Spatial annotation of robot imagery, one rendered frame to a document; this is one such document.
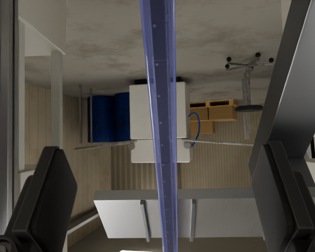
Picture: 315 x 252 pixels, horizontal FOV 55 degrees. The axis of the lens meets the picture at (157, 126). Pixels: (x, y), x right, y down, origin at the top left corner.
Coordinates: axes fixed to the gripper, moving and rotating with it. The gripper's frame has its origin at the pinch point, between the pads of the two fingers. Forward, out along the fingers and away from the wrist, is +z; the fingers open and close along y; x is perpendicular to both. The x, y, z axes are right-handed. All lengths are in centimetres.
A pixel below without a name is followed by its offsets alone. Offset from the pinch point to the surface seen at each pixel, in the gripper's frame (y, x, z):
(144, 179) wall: -74, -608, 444
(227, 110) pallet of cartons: 124, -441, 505
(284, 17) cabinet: 39, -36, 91
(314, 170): 39, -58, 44
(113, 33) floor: -48, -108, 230
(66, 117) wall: -196, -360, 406
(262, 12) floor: 68, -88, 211
